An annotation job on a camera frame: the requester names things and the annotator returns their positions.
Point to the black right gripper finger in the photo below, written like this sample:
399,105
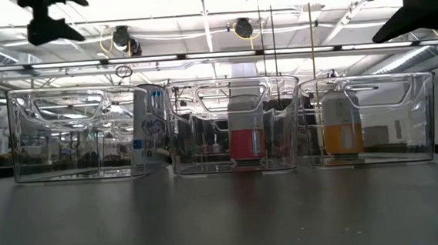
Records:
428,13

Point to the silver Celsius energy drink can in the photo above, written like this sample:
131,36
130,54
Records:
147,123

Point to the orange Spindrift sparkling water can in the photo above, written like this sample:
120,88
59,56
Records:
343,139

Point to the pink Spindrift sparkling water can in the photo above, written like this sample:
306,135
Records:
247,143

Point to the clear plastic storage bin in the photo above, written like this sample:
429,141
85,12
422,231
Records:
398,141
197,147
71,172

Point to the long overhead light bar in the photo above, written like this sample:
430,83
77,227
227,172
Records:
214,55

